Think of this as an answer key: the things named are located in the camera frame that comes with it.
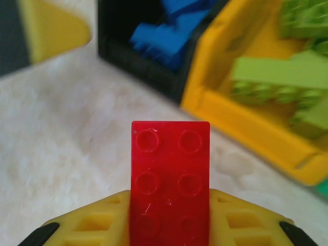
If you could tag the long red lego brick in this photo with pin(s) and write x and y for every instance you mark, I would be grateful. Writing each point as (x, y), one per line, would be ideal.
(170, 179)

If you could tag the long blue lego brick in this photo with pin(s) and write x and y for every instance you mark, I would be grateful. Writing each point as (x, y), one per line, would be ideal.
(164, 43)

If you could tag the small blue lego brick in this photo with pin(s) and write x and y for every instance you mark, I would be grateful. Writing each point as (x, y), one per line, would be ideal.
(184, 10)

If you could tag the long green lego brick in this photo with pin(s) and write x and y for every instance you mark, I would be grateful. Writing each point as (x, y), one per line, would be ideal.
(269, 95)
(269, 70)

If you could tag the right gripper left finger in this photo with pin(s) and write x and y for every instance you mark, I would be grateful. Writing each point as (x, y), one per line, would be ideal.
(89, 225)

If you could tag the small green lego brick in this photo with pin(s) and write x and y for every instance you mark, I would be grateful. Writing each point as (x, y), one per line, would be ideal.
(312, 120)
(305, 23)

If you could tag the black plastic bin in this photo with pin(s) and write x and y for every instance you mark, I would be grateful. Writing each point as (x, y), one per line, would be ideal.
(143, 69)

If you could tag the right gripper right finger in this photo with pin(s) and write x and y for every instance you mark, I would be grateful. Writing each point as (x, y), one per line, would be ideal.
(251, 225)

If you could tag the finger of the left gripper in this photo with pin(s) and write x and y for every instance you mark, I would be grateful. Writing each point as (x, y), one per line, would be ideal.
(56, 30)

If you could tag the yellow plastic bin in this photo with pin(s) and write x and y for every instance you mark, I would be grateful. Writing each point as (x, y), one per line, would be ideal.
(256, 143)

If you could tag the green plastic bin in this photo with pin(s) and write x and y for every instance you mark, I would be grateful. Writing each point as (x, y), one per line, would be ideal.
(323, 191)

